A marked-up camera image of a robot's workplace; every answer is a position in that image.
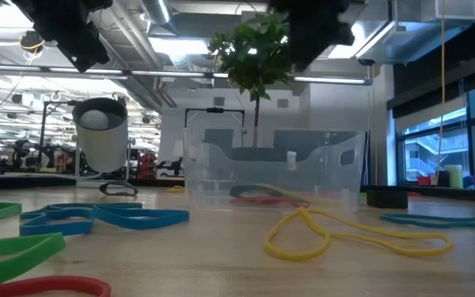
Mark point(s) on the clear plastic bin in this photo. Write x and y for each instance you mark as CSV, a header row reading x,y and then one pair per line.
x,y
270,173

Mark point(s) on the white cylindrical spot lamp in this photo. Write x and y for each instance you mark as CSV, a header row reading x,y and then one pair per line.
x,y
101,148

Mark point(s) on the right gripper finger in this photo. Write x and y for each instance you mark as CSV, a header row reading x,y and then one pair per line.
x,y
299,45
318,47

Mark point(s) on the blue rubber band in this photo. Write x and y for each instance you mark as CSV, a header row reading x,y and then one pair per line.
x,y
97,205
56,229

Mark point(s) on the yellow rubber band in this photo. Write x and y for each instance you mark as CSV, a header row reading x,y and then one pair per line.
x,y
295,257
177,189

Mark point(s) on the black rubber band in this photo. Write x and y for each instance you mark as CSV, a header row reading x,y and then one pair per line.
x,y
118,194

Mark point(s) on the teal rubber band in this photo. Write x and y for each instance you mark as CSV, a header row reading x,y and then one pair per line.
x,y
398,218

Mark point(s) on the red rubber band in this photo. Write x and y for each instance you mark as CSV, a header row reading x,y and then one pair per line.
x,y
56,284
262,201

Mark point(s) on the black metal frame stand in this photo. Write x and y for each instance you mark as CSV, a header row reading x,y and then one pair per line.
x,y
214,110

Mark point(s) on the linear ceiling light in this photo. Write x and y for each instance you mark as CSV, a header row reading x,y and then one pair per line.
x,y
167,74

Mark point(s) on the small red container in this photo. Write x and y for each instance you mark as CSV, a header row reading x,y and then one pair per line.
x,y
424,180

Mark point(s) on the ceiling dome camera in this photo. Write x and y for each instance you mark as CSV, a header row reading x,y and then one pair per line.
x,y
365,62

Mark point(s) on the pale green cylinder container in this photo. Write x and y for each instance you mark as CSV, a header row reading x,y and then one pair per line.
x,y
454,177

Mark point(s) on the round black ceiling fixture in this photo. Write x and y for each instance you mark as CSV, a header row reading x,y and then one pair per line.
x,y
31,41

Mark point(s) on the green potted plant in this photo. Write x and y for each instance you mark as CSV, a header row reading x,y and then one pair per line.
x,y
254,53

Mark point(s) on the red background equipment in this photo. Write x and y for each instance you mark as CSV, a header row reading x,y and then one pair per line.
x,y
147,165

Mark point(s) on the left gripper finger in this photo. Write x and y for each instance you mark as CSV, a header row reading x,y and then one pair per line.
x,y
89,37
70,41

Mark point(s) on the black rectangular block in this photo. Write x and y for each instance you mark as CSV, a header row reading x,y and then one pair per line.
x,y
386,199

